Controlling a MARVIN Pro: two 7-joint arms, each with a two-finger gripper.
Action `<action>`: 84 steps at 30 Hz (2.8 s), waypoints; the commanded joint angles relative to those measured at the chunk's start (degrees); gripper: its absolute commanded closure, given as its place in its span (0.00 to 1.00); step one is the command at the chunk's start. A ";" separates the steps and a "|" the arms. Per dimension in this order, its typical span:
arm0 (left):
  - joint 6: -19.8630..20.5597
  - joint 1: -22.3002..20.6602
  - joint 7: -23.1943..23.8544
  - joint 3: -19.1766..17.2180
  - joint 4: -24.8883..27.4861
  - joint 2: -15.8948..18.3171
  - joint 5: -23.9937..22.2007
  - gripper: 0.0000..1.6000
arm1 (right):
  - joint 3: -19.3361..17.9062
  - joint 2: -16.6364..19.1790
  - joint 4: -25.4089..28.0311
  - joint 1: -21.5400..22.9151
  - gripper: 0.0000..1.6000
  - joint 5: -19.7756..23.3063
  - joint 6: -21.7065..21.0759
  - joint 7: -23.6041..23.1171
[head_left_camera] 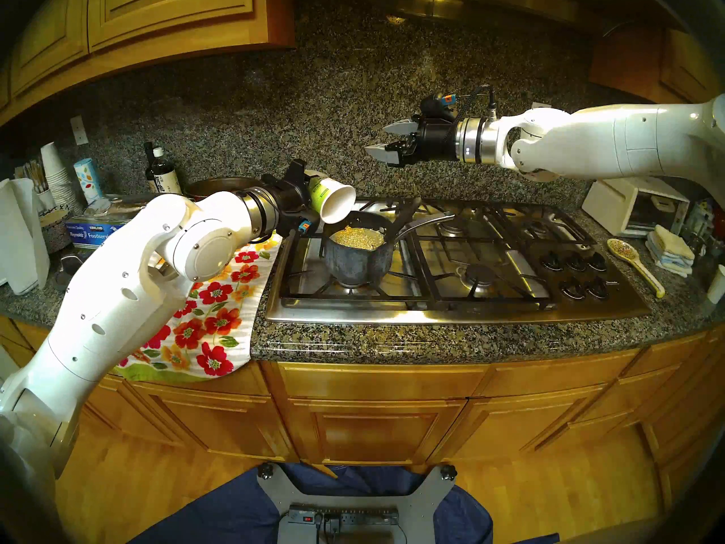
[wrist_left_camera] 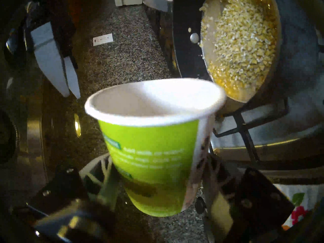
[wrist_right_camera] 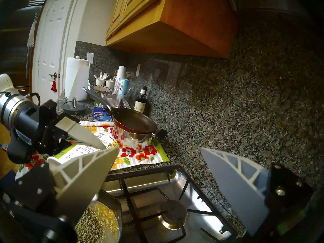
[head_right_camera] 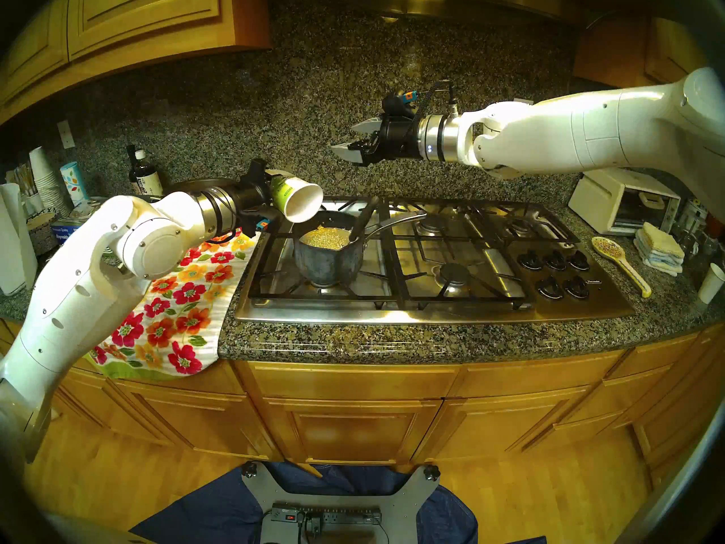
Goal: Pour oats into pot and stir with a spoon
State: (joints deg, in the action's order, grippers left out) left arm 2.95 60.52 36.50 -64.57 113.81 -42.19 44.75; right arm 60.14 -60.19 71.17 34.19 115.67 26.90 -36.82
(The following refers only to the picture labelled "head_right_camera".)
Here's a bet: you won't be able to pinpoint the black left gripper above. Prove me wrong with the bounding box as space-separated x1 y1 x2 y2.
228 158 284 230

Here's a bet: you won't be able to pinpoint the cup of wooden sticks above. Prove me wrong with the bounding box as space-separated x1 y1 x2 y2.
12 163 47 214

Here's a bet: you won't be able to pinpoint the yellow ceramic spoon rest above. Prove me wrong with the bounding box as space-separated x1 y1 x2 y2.
591 236 653 299

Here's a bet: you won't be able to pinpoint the single white paper cup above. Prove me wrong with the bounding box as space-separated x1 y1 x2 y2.
697 263 725 305

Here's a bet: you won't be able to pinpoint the blue dotted paper cup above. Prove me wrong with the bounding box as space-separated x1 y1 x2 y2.
59 161 89 205

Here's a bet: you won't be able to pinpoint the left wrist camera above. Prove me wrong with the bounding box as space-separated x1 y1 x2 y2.
250 210 282 235

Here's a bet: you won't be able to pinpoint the white paper towel roll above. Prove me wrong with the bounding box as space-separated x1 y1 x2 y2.
0 183 39 297

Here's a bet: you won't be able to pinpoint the white toaster oven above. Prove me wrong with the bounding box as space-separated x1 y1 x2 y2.
568 167 682 236

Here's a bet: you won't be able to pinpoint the stack of white cups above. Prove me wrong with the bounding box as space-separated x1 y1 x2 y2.
28 146 71 215

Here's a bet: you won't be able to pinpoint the black cooking spoon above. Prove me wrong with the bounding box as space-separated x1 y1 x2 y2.
347 196 379 246

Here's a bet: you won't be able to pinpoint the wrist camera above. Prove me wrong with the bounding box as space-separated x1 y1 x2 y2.
250 210 282 235
382 90 423 118

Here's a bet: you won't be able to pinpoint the wooden base cabinets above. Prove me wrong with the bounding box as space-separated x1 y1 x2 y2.
0 319 725 492

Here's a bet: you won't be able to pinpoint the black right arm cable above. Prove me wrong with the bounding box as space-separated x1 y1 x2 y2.
416 79 460 118

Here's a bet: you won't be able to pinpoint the stainless gas cooktop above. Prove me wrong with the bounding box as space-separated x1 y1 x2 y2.
234 194 636 325

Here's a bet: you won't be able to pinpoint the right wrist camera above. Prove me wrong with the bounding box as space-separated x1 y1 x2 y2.
382 90 423 118

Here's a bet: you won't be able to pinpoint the wooden wall cabinet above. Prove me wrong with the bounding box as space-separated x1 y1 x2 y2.
573 13 709 87
0 0 272 124

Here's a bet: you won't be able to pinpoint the dark bottle white cap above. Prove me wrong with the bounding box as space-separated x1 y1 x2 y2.
136 150 164 197

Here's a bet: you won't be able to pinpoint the floral kitchen towel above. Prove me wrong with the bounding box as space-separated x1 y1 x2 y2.
85 228 262 376

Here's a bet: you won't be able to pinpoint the blue floor cloth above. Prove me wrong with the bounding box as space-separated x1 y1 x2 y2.
129 462 547 544

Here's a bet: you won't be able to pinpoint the dark grey saucepan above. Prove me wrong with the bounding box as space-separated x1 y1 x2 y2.
291 210 428 288

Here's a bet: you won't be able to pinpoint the folded dish cloth stack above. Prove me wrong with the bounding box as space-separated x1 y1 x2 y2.
633 222 686 277

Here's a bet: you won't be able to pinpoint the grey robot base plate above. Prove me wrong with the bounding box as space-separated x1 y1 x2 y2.
241 461 441 544

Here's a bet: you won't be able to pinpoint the white paper oats cup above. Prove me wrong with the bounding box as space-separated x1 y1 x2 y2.
267 171 325 224

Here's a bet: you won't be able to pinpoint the blue foil box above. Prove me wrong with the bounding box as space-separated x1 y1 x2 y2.
51 217 77 249

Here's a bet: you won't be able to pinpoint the steel pan red rim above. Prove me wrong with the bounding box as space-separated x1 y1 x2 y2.
164 177 250 198

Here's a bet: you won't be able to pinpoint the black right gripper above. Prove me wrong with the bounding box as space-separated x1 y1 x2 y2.
331 114 423 167

